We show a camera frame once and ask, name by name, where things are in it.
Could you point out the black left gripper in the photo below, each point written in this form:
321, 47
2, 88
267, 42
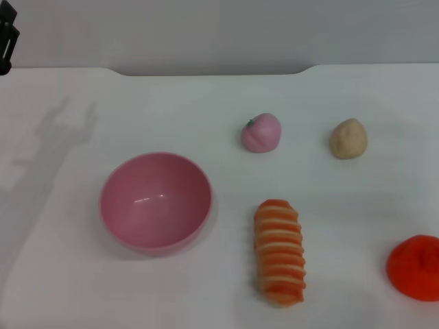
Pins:
7, 10

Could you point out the pink plastic bowl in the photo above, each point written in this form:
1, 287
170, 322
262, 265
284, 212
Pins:
154, 205

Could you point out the orange striped long bread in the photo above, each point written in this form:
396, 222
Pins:
279, 250

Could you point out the pink peach toy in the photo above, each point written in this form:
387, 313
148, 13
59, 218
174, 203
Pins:
262, 133

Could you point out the beige potato toy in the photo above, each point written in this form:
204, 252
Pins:
348, 140

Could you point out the red orange round toy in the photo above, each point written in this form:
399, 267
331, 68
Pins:
415, 270

